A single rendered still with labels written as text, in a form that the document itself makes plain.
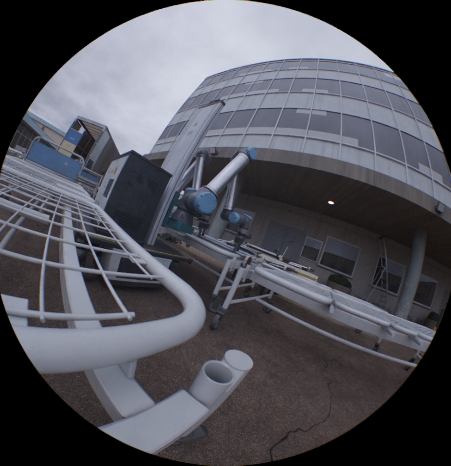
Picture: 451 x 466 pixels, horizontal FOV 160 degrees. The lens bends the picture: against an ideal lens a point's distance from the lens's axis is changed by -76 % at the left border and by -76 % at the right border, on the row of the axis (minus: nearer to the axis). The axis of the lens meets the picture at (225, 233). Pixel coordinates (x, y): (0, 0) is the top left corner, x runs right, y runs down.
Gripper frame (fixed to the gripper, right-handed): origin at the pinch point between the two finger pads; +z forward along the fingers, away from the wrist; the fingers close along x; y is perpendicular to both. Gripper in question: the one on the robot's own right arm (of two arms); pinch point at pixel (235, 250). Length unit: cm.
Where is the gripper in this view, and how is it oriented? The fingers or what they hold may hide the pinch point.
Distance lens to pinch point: 148.8
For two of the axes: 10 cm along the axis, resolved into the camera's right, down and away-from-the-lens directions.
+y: -8.4, -3.4, 4.2
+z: -3.1, 9.4, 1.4
